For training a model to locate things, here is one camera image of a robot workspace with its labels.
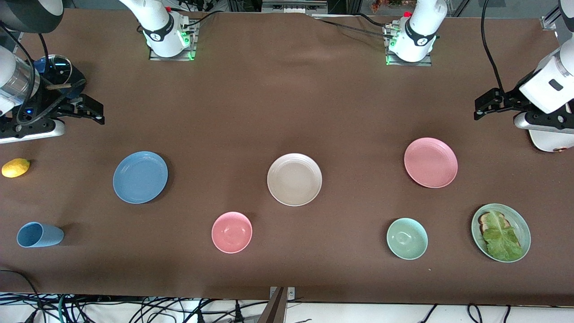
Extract pink plate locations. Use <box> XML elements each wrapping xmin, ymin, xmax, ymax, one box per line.
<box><xmin>404</xmin><ymin>137</ymin><xmax>459</xmax><ymax>189</ymax></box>

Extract blue plate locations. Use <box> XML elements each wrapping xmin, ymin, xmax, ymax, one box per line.
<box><xmin>113</xmin><ymin>151</ymin><xmax>169</xmax><ymax>205</ymax></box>

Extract white toaster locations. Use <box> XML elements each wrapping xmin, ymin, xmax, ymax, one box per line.
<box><xmin>529</xmin><ymin>128</ymin><xmax>574</xmax><ymax>153</ymax></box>

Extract yellow lemon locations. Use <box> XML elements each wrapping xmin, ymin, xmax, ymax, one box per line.
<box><xmin>1</xmin><ymin>158</ymin><xmax>31</xmax><ymax>179</ymax></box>

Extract aluminium profile bar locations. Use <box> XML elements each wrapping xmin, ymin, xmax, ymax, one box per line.
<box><xmin>540</xmin><ymin>7</ymin><xmax>562</xmax><ymax>31</ymax></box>

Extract toasted bread slice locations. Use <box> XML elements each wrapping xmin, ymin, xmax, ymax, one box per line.
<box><xmin>478</xmin><ymin>212</ymin><xmax>509</xmax><ymax>236</ymax></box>

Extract mint green plate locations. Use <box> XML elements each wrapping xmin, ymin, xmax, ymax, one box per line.
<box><xmin>471</xmin><ymin>203</ymin><xmax>532</xmax><ymax>263</ymax></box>

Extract blue cup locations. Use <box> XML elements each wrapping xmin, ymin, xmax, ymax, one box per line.
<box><xmin>17</xmin><ymin>222</ymin><xmax>65</xmax><ymax>249</ymax></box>

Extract green lettuce leaf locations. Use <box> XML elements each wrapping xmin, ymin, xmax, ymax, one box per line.
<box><xmin>481</xmin><ymin>211</ymin><xmax>524</xmax><ymax>262</ymax></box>

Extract orange artificial flowers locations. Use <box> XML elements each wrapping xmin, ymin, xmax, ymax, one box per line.
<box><xmin>370</xmin><ymin>0</ymin><xmax>406</xmax><ymax>12</ymax></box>

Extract mint green bowl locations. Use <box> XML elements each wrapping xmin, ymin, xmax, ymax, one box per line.
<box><xmin>387</xmin><ymin>218</ymin><xmax>429</xmax><ymax>261</ymax></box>

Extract pink bowl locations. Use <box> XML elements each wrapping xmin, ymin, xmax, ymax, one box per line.
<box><xmin>211</xmin><ymin>211</ymin><xmax>253</xmax><ymax>254</ymax></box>

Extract beige plate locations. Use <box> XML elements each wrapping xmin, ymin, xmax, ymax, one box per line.
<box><xmin>267</xmin><ymin>153</ymin><xmax>323</xmax><ymax>207</ymax></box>

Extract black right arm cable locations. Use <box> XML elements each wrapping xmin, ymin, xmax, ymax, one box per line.
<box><xmin>0</xmin><ymin>25</ymin><xmax>86</xmax><ymax>126</ymax></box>

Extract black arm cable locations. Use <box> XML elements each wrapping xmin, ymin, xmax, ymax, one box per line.
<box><xmin>0</xmin><ymin>25</ymin><xmax>86</xmax><ymax>126</ymax></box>
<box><xmin>480</xmin><ymin>0</ymin><xmax>507</xmax><ymax>96</ymax></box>

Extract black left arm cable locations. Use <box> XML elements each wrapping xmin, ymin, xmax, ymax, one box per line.
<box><xmin>480</xmin><ymin>0</ymin><xmax>507</xmax><ymax>96</ymax></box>

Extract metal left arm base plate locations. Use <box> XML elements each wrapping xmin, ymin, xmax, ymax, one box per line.
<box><xmin>383</xmin><ymin>22</ymin><xmax>433</xmax><ymax>67</ymax></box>

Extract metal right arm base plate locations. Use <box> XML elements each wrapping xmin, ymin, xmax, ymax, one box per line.
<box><xmin>149</xmin><ymin>20</ymin><xmax>198</xmax><ymax>61</ymax></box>

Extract aluminium frame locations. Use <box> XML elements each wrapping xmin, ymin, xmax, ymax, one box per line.
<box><xmin>261</xmin><ymin>0</ymin><xmax>328</xmax><ymax>14</ymax></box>

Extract dark camera stand pole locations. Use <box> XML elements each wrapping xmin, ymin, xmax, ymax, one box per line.
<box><xmin>258</xmin><ymin>287</ymin><xmax>287</xmax><ymax>323</ymax></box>

